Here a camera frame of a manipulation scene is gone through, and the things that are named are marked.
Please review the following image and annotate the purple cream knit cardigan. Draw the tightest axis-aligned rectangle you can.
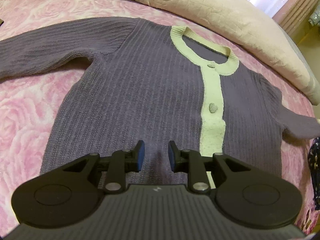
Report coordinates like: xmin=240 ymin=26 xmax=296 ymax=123
xmin=1 ymin=17 xmax=319 ymax=184

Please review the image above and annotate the pink floral bed blanket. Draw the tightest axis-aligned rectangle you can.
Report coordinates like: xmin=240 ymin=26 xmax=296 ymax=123
xmin=1 ymin=0 xmax=319 ymax=236

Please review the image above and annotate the navy floral folded garment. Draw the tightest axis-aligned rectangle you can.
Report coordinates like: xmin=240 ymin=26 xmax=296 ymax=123
xmin=308 ymin=137 xmax=320 ymax=210

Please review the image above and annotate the rolled grey pink duvet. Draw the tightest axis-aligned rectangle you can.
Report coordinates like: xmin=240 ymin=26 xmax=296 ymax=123
xmin=133 ymin=0 xmax=319 ymax=106

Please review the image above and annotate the pink curtain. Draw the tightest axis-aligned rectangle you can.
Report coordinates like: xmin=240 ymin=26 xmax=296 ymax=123
xmin=272 ymin=0 xmax=319 ymax=35

